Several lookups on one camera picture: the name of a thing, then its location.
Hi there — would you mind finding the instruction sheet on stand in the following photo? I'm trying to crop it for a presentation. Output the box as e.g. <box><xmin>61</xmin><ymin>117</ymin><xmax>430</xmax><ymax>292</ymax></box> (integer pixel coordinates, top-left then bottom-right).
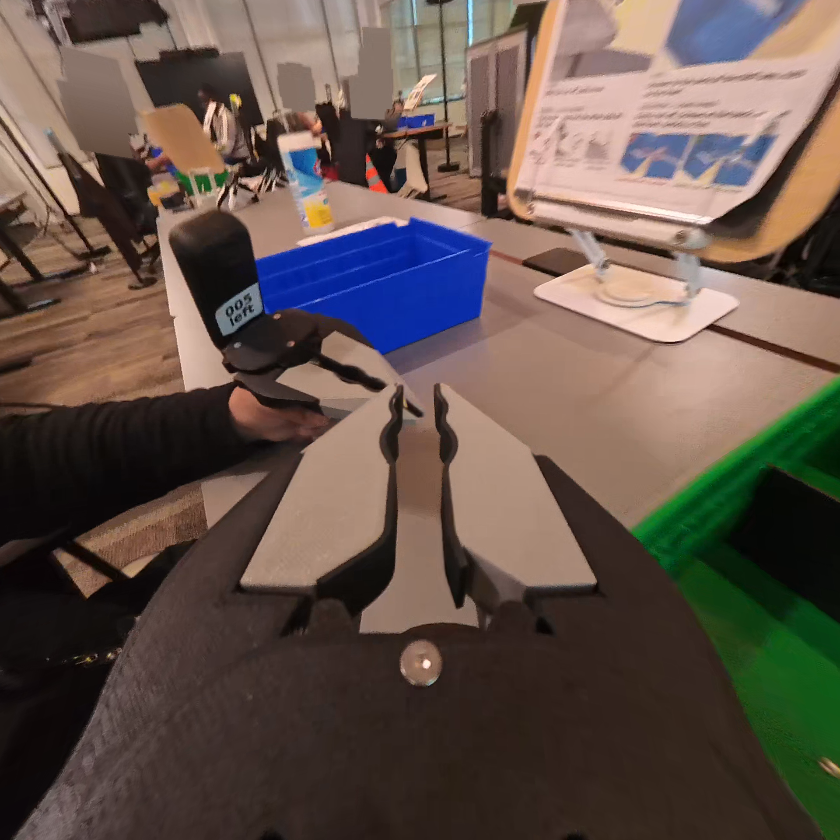
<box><xmin>507</xmin><ymin>0</ymin><xmax>840</xmax><ymax>345</ymax></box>

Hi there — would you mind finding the wipes canister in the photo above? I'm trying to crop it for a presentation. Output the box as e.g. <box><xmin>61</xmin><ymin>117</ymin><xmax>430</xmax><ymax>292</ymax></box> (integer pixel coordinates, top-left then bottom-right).
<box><xmin>277</xmin><ymin>130</ymin><xmax>336</xmax><ymax>236</ymax></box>

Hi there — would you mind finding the green plastic bin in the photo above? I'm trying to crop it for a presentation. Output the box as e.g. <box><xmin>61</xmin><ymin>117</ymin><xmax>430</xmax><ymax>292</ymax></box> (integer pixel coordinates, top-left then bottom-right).
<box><xmin>631</xmin><ymin>379</ymin><xmax>840</xmax><ymax>840</ymax></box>

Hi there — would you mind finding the blue plastic bin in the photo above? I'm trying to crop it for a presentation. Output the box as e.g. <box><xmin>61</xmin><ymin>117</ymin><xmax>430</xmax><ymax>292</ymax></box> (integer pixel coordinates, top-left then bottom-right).
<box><xmin>255</xmin><ymin>217</ymin><xmax>493</xmax><ymax>355</ymax></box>

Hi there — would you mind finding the printed instruction sheet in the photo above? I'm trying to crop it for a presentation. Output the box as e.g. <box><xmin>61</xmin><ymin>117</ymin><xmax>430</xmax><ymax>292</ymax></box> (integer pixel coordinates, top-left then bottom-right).
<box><xmin>515</xmin><ymin>0</ymin><xmax>840</xmax><ymax>221</ymax></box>

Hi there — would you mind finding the black flat device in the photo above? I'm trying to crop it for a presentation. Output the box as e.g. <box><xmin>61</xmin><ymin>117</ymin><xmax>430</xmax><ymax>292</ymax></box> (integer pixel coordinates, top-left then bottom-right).
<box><xmin>523</xmin><ymin>248</ymin><xmax>595</xmax><ymax>277</ymax></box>

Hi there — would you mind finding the grey screen panel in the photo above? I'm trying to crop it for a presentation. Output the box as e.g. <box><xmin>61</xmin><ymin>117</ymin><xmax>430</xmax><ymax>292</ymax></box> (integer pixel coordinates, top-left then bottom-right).
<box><xmin>466</xmin><ymin>26</ymin><xmax>530</xmax><ymax>217</ymax></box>

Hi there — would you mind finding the person's left hand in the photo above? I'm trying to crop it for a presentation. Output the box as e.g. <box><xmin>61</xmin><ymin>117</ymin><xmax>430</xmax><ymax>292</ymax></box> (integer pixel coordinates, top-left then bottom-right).
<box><xmin>230</xmin><ymin>387</ymin><xmax>333</xmax><ymax>444</ymax></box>

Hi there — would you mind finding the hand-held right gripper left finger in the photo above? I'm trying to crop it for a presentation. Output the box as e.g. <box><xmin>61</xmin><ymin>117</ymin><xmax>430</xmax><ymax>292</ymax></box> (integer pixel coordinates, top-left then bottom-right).
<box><xmin>238</xmin><ymin>384</ymin><xmax>406</xmax><ymax>613</ymax></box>

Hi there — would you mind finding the black monitor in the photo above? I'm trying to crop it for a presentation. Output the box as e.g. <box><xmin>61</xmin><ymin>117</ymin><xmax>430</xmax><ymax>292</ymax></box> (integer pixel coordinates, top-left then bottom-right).
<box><xmin>136</xmin><ymin>52</ymin><xmax>265</xmax><ymax>129</ymax></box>

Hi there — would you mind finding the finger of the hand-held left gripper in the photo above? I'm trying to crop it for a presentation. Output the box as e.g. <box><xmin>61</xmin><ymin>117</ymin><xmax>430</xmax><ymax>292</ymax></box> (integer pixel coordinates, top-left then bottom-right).
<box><xmin>274</xmin><ymin>363</ymin><xmax>389</xmax><ymax>426</ymax></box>
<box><xmin>317</xmin><ymin>330</ymin><xmax>424</xmax><ymax>418</ymax></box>

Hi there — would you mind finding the grey desk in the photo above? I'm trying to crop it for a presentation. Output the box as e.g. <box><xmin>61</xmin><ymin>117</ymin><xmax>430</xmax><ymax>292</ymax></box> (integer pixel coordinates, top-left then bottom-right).
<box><xmin>157</xmin><ymin>180</ymin><xmax>840</xmax><ymax>631</ymax></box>

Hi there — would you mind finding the slim black floor lamp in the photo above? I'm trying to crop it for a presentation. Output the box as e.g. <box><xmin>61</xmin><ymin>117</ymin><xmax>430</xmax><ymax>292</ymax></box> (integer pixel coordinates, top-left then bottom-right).
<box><xmin>425</xmin><ymin>0</ymin><xmax>462</xmax><ymax>173</ymax></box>

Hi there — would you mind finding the black overhead light panel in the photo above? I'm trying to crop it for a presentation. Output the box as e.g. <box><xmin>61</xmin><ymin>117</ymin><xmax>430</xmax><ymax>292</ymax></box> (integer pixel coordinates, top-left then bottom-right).
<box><xmin>62</xmin><ymin>0</ymin><xmax>169</xmax><ymax>43</ymax></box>

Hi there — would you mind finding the wooden background table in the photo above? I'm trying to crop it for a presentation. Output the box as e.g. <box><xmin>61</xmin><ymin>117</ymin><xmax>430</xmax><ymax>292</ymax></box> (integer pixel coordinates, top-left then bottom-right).
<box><xmin>381</xmin><ymin>121</ymin><xmax>454</xmax><ymax>201</ymax></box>

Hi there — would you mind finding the person's left forearm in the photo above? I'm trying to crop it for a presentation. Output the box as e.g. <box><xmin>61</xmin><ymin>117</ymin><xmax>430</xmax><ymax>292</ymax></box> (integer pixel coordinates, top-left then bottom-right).
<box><xmin>0</xmin><ymin>384</ymin><xmax>240</xmax><ymax>551</ymax></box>

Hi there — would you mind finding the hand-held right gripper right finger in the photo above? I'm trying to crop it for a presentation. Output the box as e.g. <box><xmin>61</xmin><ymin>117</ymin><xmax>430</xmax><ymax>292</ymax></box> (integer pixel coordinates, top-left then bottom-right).
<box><xmin>433</xmin><ymin>382</ymin><xmax>599</xmax><ymax>609</ymax></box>

